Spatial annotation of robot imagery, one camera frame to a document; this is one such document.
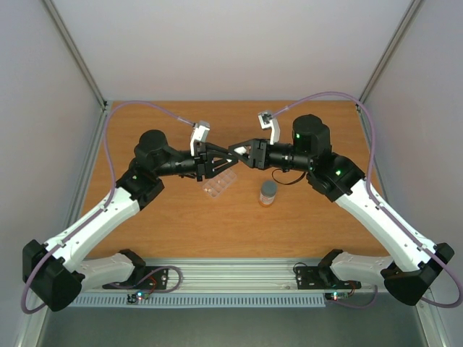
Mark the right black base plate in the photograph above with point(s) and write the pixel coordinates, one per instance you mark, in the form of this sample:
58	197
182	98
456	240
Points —
314	277

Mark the small circuit board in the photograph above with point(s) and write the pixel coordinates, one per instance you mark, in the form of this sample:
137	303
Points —
137	297
337	295

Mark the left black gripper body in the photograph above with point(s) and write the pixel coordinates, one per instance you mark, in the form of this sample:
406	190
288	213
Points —
200	152

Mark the aluminium corner post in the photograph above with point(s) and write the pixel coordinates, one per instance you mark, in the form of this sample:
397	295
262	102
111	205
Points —
74	51
393	44

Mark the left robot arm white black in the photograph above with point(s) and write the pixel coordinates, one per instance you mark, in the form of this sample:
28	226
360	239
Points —
52	270

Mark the left small circuit board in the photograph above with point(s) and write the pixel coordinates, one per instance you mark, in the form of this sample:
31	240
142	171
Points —
137	297

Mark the small pills in organizer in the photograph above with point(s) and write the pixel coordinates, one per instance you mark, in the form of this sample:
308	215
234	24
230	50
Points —
215	184

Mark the right aluminium corner post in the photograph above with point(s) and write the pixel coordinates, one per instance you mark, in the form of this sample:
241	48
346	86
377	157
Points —
393	44

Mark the clear plastic pill organizer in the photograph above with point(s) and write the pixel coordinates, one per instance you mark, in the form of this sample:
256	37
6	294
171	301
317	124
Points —
228	178

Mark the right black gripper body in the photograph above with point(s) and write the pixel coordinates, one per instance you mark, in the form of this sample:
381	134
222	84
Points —
262	162

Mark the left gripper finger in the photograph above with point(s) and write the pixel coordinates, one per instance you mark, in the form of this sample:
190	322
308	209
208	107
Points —
215	166
216	150

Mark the grey slotted cable duct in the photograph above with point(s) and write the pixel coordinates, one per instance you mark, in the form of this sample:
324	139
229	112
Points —
193	301

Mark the right small circuit board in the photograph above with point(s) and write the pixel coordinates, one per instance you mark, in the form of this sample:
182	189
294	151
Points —
337	295

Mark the orange pill bottle grey cap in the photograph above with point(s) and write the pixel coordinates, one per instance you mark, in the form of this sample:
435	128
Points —
268	192

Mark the aluminium front frame rail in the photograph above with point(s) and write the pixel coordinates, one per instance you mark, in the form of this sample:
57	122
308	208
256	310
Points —
228	275

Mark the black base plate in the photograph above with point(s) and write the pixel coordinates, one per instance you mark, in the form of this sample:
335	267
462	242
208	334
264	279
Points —
143	278
314	277

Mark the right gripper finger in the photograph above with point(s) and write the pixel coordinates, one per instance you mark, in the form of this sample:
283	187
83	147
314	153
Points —
249	162
246	142

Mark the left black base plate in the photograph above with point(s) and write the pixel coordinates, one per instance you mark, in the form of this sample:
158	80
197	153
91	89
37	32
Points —
143	278

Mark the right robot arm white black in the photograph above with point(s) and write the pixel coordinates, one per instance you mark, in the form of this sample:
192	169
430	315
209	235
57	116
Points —
413	262

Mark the left aluminium corner post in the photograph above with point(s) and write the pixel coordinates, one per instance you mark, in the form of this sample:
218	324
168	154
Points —
74	51

